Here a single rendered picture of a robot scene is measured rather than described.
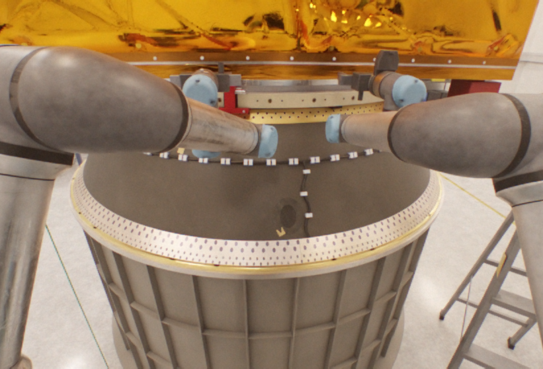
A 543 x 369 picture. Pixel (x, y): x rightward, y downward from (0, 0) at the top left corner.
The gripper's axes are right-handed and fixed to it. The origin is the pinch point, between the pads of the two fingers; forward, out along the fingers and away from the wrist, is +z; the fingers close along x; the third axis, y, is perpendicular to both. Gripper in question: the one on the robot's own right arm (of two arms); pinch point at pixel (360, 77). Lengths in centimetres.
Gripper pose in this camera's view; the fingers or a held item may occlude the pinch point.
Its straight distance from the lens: 106.5
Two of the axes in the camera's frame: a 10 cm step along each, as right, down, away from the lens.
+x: 9.9, -0.5, 1.3
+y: -0.2, 8.9, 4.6
